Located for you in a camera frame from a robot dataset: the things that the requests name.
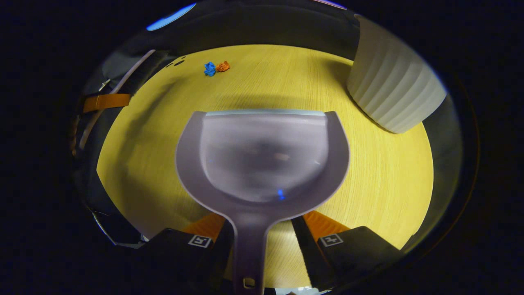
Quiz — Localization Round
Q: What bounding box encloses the white ribbed garbage bin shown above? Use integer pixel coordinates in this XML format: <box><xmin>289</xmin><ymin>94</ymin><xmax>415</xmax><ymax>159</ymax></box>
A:
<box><xmin>347</xmin><ymin>16</ymin><xmax>447</xmax><ymax>134</ymax></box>

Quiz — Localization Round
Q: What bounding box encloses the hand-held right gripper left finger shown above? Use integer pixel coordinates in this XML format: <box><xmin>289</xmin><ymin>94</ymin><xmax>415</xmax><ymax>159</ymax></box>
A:
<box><xmin>145</xmin><ymin>213</ymin><xmax>235</xmax><ymax>284</ymax></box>

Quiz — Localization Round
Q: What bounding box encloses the black backdrop cloth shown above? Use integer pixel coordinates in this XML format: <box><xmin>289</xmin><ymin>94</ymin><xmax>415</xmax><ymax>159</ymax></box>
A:
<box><xmin>74</xmin><ymin>0</ymin><xmax>465</xmax><ymax>254</ymax></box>

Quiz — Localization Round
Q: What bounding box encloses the small pink broom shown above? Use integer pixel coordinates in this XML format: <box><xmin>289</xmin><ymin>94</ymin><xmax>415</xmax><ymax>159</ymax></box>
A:
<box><xmin>78</xmin><ymin>49</ymin><xmax>172</xmax><ymax>150</ymax></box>

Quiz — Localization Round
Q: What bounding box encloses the thin black cable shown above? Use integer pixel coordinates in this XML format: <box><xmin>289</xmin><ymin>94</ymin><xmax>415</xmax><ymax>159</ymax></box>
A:
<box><xmin>91</xmin><ymin>210</ymin><xmax>146</xmax><ymax>249</ymax></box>

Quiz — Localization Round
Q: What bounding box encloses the pale grey dustpan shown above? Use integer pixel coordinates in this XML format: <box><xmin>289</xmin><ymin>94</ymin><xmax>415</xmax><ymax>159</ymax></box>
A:
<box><xmin>175</xmin><ymin>109</ymin><xmax>351</xmax><ymax>295</ymax></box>

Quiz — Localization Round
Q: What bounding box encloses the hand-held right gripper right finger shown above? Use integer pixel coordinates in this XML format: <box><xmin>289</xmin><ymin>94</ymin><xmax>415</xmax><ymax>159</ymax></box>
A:
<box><xmin>291</xmin><ymin>211</ymin><xmax>404</xmax><ymax>289</ymax></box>

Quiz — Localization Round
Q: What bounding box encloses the yellow wooden desktop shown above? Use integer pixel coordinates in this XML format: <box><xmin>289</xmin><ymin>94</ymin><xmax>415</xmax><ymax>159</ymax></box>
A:
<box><xmin>96</xmin><ymin>44</ymin><xmax>434</xmax><ymax>289</ymax></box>

